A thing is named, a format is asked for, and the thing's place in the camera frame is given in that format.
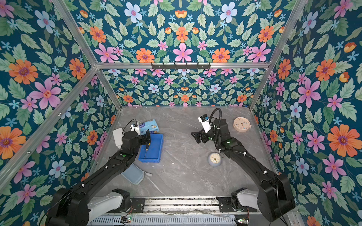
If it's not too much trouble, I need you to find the black yellow screwdriver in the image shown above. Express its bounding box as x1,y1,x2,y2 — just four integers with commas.
144,143,150,159

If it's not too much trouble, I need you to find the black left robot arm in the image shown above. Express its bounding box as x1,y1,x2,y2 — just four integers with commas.
45,131,151,226

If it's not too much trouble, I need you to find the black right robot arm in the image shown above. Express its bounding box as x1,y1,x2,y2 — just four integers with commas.
192,115,296,222

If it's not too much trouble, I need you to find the blue plastic bin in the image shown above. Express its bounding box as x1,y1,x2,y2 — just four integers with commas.
139,134,164,163

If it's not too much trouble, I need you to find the blue tissue box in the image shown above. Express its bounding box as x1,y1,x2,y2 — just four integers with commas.
138,119,159,135

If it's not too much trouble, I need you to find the white rectangular box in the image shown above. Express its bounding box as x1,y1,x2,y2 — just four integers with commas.
112,128,123,149

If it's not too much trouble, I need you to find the light blue container lid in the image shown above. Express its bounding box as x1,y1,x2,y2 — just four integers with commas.
121,164,145,185

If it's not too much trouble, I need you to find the pink round clock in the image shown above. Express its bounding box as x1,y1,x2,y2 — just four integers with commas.
233,117,252,133

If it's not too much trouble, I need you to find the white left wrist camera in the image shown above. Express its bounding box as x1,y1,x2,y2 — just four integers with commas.
130,126,141,135

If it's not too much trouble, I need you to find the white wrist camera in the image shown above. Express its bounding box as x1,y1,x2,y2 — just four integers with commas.
198,114,212,133
130,126,141,135

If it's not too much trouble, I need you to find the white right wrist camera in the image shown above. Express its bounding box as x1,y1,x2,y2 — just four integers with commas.
198,114,212,133

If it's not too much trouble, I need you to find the black hook rail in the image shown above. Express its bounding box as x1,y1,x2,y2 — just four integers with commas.
151,63,211,70

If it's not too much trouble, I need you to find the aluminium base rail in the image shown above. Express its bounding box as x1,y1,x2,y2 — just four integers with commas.
84,195,300,226

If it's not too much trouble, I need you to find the aluminium frame post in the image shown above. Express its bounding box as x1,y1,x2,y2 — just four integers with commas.
248,0,307,110

